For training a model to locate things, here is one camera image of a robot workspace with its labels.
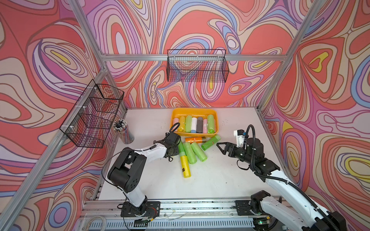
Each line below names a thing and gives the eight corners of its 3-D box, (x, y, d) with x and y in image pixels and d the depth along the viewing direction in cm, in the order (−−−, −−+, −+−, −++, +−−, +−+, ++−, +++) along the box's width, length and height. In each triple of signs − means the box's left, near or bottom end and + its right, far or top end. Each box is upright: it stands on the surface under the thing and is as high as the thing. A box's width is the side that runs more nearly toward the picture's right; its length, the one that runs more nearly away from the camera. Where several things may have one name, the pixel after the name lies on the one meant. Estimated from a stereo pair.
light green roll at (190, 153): (190, 165, 89) (190, 163, 87) (182, 145, 98) (182, 143, 96) (197, 162, 90) (197, 160, 88) (189, 143, 99) (189, 141, 97)
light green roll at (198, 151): (202, 162, 91) (202, 160, 89) (190, 145, 99) (190, 143, 97) (206, 160, 92) (207, 158, 90) (195, 143, 101) (195, 141, 98)
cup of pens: (121, 144, 100) (110, 129, 86) (124, 134, 105) (115, 118, 92) (132, 144, 100) (124, 129, 86) (135, 134, 105) (128, 118, 92)
